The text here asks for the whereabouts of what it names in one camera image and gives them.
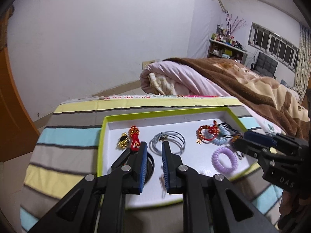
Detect right hand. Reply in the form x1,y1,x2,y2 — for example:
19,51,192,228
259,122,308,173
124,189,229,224
277,190,310,232

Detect light blue spiral hair tie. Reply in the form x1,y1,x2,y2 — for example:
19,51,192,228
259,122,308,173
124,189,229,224
203,127,231,147

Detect striped bed sheet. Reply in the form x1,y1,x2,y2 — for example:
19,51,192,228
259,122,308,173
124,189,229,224
20,95,281,232

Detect black cord amber bead bracelet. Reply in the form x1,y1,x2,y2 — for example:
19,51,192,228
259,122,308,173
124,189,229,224
217,122,245,159

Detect floral curtain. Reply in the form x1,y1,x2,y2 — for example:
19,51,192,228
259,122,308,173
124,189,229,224
294,23,311,101

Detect purple spiral hair tie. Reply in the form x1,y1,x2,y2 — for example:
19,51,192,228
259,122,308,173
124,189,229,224
211,146,239,175

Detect black fitness band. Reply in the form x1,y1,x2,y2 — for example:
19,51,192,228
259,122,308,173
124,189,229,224
145,153,155,183

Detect brown plush blanket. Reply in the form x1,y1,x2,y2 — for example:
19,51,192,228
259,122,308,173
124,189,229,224
168,57,310,140

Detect barred window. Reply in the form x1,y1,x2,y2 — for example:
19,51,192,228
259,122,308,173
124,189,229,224
248,23,299,72

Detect orange wooden door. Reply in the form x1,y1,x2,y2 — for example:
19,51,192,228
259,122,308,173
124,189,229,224
0,6,39,162

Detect black office chair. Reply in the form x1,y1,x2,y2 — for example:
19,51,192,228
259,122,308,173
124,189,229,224
251,52,278,79

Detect red beaded knot bracelet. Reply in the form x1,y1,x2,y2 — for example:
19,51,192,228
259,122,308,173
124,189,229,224
194,120,222,144

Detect green shallow cardboard tray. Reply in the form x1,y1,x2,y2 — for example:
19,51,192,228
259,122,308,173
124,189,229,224
97,107,260,209

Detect cluttered white shelf unit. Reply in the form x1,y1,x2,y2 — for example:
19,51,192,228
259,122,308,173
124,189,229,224
207,25,247,65

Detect pink flower branches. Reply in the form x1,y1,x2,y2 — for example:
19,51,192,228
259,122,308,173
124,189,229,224
225,12,247,40

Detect pink floral quilt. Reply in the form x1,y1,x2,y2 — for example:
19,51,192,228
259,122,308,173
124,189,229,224
139,60,285,139

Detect red gold bead charm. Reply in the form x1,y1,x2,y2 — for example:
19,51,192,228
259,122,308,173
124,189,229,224
118,125,141,152

